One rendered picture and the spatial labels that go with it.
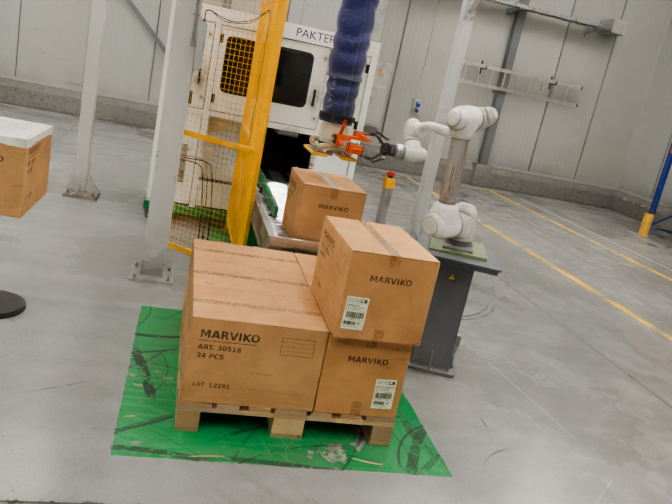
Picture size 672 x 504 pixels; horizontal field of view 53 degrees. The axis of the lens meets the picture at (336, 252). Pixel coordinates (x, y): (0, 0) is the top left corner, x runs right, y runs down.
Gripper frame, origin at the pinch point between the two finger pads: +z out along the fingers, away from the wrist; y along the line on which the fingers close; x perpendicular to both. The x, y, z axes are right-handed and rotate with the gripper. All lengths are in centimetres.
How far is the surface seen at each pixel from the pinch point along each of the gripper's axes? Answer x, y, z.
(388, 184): 44, 28, -36
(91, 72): 273, 3, 194
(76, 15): 869, -51, 300
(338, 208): -3.9, 40.8, 8.7
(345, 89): 15.3, -30.4, 14.4
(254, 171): 65, 37, 56
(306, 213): -4, 47, 28
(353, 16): 15, -73, 18
